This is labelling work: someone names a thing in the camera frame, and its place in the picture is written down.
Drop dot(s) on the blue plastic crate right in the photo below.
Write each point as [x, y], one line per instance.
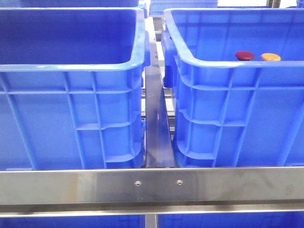
[231, 113]

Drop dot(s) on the blue plastic crate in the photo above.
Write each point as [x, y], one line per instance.
[71, 88]
[231, 113]

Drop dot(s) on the blue crate rear middle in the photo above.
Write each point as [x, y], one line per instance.
[158, 6]

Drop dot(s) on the blue crate lower left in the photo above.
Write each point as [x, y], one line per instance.
[120, 221]

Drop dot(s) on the blue crate lower right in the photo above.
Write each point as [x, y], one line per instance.
[233, 220]

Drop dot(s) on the stainless steel rack frame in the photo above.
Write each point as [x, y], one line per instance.
[160, 187]

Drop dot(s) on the red mushroom push button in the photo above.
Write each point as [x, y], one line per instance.
[244, 55]

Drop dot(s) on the blue plastic crate left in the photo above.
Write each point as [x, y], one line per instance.
[71, 88]

